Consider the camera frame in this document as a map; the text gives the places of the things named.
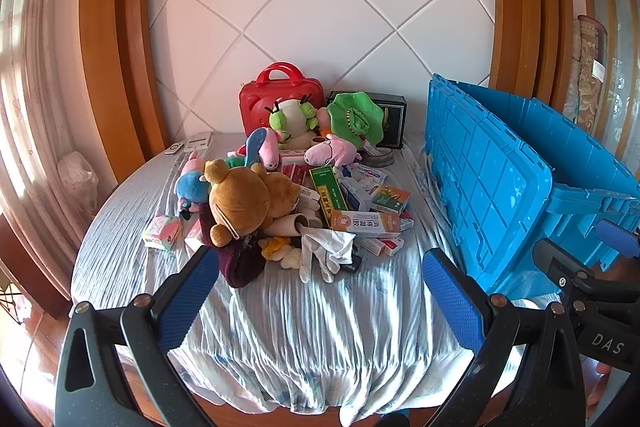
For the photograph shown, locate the wooden door frame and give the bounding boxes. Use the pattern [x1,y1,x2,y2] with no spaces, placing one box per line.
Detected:
[78,0,172,188]
[484,0,577,120]

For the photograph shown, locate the blue white medicine box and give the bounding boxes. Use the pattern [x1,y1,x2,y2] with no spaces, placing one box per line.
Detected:
[339,166,389,208]

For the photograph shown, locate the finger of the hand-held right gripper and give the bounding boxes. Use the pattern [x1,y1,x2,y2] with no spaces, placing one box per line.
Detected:
[596,218,640,259]
[531,238,603,305]

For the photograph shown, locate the white gloves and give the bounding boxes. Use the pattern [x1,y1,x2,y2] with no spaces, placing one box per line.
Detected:
[299,228,358,284]

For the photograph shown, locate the pink blue pig plush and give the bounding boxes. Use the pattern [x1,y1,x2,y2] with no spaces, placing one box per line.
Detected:
[243,127,282,171]

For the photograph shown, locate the blue plastic crate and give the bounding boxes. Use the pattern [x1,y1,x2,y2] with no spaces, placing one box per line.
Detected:
[424,73,640,299]

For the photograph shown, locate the tape roll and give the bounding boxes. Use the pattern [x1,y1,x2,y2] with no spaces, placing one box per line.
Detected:
[362,145,396,168]

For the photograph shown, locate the clear plastic bag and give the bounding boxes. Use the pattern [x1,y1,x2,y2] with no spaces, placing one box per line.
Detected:
[57,150,99,208]

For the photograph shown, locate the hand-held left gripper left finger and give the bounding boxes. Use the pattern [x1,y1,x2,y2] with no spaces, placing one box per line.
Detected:
[54,247,221,427]

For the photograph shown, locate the frosted glass sliding door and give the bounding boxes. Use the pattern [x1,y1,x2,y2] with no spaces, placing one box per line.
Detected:
[570,0,640,170]

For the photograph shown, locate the small yellow plush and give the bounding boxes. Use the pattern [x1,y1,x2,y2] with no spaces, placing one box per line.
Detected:
[262,236,302,269]

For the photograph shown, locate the light blue wrinkled tablecloth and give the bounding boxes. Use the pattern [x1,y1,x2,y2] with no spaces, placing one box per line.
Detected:
[70,132,563,426]

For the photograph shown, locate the green white frog plush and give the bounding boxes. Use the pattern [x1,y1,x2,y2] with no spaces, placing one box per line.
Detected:
[268,99,320,148]

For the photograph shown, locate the green yellow medicine box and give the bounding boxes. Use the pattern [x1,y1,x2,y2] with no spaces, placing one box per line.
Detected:
[308,165,349,229]

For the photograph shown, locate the white remote control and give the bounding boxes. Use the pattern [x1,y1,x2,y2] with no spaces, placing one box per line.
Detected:
[184,132,214,153]

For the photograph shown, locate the maroon cloth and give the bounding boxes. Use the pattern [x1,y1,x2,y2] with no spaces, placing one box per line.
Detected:
[199,206,272,289]

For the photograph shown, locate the green orange box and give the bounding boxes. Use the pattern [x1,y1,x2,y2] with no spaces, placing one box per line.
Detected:
[369,185,412,214]

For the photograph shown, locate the brown teddy bear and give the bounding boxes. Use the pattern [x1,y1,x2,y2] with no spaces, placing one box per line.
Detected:
[202,159,302,249]

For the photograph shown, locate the sheer curtain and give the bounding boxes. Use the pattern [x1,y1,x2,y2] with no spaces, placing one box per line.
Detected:
[0,0,97,304]

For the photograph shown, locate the pig plush in blue dress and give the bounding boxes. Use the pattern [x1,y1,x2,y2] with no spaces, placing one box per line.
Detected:
[173,151,211,221]

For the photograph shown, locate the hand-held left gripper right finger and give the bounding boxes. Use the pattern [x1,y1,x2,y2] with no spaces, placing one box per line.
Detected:
[421,248,587,427]

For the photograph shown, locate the white roll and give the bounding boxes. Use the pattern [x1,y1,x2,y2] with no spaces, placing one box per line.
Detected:
[272,214,321,238]

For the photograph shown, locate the long white orange box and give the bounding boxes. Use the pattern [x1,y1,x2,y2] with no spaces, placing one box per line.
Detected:
[328,209,403,239]

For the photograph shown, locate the green lotus leaf plush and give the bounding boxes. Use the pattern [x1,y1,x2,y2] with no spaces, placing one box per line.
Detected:
[318,91,389,154]

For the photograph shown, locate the rolled patterned carpet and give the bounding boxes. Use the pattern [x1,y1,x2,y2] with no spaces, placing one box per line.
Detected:
[564,14,609,134]

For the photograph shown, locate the pink green box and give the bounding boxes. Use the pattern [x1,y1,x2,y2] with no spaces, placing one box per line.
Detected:
[143,214,182,251]

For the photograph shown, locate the black box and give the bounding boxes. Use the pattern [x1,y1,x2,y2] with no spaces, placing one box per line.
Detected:
[327,90,407,150]

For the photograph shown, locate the red white medicine box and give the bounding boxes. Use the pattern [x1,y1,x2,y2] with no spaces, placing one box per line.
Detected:
[357,234,404,258]

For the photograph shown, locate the red small suitcase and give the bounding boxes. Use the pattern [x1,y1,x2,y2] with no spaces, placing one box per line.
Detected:
[239,62,324,142]

